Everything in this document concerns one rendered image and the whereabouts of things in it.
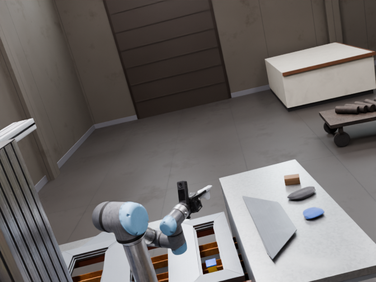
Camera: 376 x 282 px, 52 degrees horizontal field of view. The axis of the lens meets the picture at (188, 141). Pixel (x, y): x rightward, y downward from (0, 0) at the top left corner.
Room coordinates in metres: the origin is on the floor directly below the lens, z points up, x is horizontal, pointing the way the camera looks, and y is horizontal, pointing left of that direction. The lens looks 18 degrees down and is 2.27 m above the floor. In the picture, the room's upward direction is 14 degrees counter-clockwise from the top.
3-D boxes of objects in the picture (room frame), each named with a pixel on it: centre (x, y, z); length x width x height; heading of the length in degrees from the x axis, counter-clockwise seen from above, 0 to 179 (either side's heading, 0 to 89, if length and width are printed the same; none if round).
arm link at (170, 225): (1.51, 0.16, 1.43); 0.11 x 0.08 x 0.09; 147
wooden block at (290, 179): (2.32, -0.62, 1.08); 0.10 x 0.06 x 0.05; 74
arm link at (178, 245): (1.52, 0.17, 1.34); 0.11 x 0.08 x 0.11; 57
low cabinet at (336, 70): (8.18, -3.05, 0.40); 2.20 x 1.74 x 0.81; 173
